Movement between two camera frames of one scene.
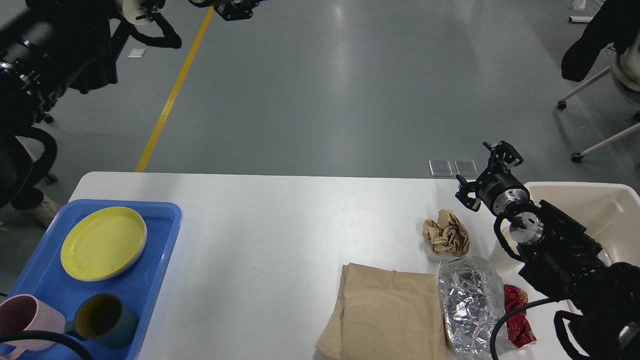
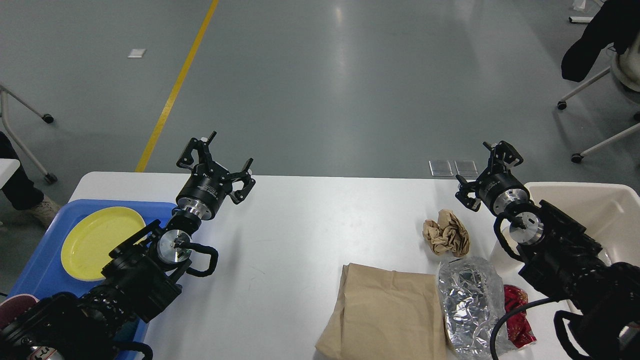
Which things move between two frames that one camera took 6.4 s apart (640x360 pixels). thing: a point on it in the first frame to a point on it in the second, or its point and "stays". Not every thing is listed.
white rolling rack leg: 46,163 to 46,117
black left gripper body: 230,10 to 203,193
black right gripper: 502,192 stays
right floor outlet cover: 466,168 stays
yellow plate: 102,243 stays
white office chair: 624,67 stays
